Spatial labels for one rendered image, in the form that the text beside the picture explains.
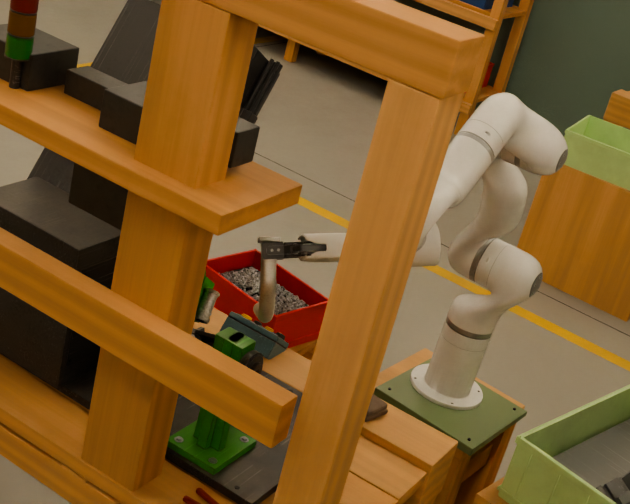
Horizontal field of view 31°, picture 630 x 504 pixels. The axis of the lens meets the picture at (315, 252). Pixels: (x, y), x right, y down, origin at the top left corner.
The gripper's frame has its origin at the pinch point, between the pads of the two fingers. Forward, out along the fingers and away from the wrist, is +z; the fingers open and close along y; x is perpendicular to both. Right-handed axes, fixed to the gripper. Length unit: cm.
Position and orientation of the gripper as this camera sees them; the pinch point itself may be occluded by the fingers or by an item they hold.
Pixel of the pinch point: (272, 251)
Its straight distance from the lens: 210.9
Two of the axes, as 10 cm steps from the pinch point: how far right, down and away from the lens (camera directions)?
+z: -9.9, 0.5, -0.9
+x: 0.5, 10.0, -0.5
